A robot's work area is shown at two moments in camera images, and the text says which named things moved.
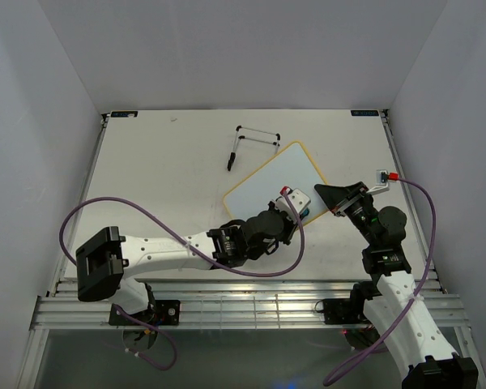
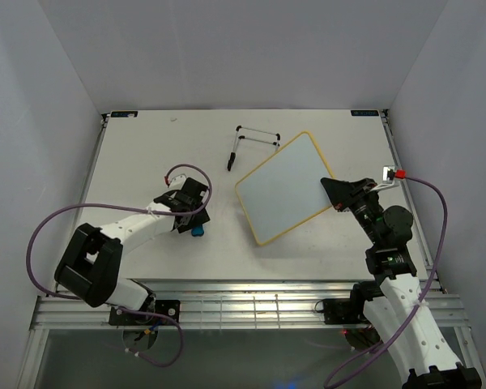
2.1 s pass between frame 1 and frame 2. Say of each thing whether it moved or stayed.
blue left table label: stayed
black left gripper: moved
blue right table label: stayed
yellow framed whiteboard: moved
